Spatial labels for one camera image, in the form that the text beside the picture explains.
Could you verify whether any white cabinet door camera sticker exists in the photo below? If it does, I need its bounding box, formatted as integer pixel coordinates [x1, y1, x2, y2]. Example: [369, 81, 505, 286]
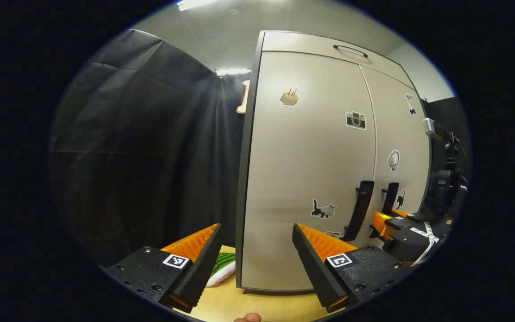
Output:
[240, 51, 376, 291]

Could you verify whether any black door handle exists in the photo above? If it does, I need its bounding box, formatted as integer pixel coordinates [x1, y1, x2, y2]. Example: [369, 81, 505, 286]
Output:
[381, 182, 400, 215]
[342, 180, 375, 242]

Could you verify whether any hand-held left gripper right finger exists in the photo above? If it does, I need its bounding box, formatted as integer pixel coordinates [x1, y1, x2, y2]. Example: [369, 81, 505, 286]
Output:
[291, 222, 414, 314]

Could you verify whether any white double-door shoe cabinet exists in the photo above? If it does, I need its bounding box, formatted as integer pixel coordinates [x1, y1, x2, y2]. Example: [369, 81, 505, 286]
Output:
[234, 30, 433, 294]

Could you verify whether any white cabinet door headphones sticker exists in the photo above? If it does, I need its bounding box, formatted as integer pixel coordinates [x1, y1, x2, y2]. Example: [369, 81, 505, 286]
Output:
[358, 65, 432, 249]

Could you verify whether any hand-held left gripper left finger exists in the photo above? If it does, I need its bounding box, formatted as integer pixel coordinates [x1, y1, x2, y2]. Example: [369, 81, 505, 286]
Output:
[105, 223, 224, 314]

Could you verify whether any white cabinet drawer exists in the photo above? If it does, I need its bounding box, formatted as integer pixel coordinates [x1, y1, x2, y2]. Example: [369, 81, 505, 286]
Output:
[262, 31, 414, 89]

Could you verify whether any green striped soft object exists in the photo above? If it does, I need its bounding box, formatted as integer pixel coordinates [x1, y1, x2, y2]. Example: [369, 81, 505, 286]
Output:
[206, 252, 236, 288]

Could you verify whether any black drawer handle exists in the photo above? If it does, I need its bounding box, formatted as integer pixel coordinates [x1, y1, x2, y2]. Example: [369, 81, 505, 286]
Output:
[333, 44, 369, 59]

